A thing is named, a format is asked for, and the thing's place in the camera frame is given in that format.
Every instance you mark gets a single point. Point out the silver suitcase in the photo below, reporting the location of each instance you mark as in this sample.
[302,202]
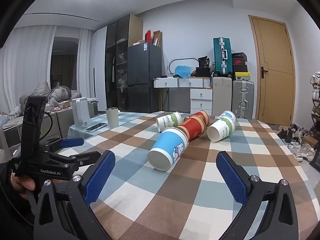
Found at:
[243,97]

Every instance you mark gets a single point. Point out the blue cartoon paper cup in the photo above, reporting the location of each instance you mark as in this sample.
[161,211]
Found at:
[228,115]
[170,146]

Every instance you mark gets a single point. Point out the checked tablecloth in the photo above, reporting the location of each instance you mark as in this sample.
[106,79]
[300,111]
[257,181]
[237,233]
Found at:
[195,180]

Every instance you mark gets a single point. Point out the pile of shoes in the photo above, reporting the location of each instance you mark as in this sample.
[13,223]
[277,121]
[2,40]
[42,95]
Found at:
[297,142]

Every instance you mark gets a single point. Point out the red paper cup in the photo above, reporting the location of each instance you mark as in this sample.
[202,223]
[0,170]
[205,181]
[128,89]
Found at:
[195,128]
[201,115]

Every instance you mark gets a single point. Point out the grey sofa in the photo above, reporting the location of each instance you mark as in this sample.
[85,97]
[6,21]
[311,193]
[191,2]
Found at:
[10,130]

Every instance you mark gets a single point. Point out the white water dispenser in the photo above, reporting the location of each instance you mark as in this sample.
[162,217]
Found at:
[80,112]

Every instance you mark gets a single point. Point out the smartphone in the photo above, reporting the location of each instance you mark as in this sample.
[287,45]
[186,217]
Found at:
[96,127]

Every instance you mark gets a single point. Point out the red box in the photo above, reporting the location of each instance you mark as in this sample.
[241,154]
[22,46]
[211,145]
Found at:
[148,36]

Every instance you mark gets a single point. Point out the black refrigerator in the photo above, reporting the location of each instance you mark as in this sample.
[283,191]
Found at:
[143,75]

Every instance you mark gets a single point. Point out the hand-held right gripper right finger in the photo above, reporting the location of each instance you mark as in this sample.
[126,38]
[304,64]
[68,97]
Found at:
[232,177]

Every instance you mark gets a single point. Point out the cardboard box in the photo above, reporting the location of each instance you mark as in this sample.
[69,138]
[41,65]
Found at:
[157,38]

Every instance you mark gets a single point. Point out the grey clothing pile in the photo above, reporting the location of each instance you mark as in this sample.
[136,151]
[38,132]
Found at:
[55,92]

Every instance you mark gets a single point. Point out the shoe rack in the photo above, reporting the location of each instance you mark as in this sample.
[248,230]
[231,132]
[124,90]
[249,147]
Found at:
[315,100]

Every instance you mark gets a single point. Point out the white drawer desk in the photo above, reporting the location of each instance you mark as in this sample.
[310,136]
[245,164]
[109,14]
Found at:
[200,96]

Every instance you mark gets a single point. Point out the white sheer curtain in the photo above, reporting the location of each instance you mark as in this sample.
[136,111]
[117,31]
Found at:
[25,67]

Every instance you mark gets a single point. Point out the white cup green print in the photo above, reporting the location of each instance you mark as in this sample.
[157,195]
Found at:
[170,121]
[222,128]

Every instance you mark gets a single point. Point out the teal suitcase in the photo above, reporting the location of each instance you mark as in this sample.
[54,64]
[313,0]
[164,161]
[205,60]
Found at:
[222,56]

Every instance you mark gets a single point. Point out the stack of shoe boxes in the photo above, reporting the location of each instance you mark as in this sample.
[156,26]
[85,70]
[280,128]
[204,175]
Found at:
[240,66]

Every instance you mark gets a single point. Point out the dark glass cabinet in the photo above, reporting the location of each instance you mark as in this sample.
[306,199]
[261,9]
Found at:
[117,55]

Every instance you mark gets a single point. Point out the wooden door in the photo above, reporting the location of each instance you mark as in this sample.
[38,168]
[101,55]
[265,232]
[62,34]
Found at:
[273,72]

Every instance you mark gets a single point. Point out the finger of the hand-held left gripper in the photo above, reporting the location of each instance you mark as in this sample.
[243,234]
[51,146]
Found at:
[83,158]
[72,142]

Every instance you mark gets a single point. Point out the beige suitcase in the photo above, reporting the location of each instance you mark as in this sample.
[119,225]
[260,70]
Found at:
[222,95]

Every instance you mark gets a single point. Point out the pale green tumbler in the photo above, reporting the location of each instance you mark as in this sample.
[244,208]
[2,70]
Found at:
[112,118]

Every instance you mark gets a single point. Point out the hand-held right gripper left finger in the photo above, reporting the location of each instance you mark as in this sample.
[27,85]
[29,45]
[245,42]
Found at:
[99,177]

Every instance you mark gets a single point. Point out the person's left hand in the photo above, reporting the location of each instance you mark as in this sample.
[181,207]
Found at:
[23,183]

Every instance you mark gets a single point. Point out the black bag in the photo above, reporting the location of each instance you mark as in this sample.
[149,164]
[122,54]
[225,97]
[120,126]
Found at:
[203,67]

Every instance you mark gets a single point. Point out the blue plastic bag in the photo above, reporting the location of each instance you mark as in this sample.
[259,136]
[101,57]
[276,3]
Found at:
[183,71]

